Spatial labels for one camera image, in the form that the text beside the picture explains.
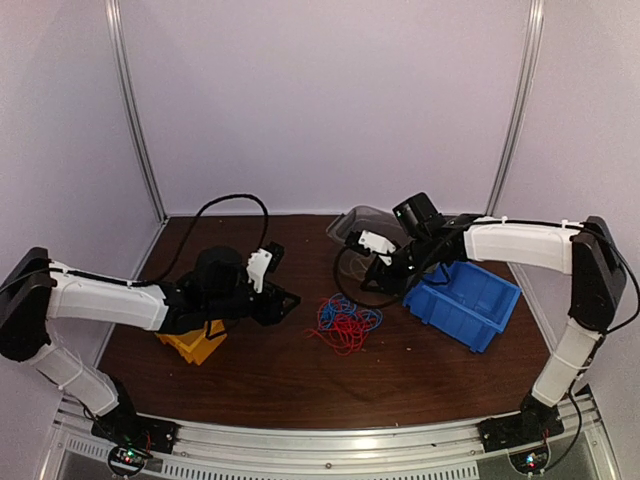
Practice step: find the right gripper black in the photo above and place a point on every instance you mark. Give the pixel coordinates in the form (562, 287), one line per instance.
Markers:
(391, 284)

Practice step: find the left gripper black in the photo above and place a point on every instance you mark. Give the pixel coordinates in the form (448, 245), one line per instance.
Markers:
(270, 312)

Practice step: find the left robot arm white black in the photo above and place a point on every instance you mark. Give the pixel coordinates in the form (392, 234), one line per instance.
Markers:
(221, 286)

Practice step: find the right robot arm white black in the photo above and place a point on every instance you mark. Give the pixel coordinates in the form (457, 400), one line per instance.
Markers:
(585, 251)

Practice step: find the clear grey plastic container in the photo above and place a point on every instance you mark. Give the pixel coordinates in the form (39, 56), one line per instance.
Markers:
(360, 218)

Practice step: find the blue plastic bin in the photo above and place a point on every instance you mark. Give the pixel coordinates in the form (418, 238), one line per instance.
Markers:
(464, 301)

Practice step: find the yellow plastic bin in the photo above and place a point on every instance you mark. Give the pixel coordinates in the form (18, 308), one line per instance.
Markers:
(195, 347)

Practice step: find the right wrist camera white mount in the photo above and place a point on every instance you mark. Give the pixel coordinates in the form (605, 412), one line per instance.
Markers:
(367, 243)

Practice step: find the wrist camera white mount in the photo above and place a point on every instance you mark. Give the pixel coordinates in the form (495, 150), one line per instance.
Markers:
(367, 243)
(263, 261)

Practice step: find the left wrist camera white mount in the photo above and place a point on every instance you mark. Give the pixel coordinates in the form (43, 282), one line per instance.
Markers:
(263, 261)

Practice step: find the aluminium front rail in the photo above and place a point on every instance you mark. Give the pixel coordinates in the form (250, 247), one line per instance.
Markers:
(450, 450)

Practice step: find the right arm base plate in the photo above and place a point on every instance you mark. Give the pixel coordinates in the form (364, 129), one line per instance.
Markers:
(523, 428)

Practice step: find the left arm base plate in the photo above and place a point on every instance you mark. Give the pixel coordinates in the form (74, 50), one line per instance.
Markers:
(142, 433)

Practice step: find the right aluminium corner post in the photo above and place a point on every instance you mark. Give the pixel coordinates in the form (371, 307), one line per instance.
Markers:
(527, 70)

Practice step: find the aluminium corner post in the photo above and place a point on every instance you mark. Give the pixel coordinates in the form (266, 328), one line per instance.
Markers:
(527, 70)
(118, 42)

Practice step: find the left aluminium corner post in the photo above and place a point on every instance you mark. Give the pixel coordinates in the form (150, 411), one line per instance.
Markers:
(118, 42)

